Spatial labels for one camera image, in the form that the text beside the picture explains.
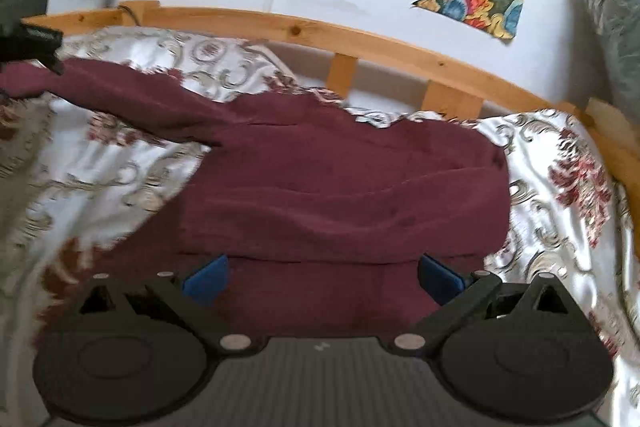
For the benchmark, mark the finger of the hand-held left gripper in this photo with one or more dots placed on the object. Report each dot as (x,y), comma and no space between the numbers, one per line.
(42,49)

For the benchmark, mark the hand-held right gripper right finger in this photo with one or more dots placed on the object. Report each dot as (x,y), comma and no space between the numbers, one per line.
(440,279)

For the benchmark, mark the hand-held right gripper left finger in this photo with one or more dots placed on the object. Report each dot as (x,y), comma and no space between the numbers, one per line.
(206,281)

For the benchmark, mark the maroon garment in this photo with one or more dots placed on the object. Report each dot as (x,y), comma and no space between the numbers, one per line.
(325,187)

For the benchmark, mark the plastic bag of clothes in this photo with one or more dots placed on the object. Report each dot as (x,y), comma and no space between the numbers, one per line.
(617,32)

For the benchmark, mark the white floral bedspread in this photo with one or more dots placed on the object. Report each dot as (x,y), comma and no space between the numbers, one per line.
(100,167)

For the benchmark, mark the wooden bed frame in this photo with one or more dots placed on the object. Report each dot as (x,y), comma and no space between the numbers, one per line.
(380,49)

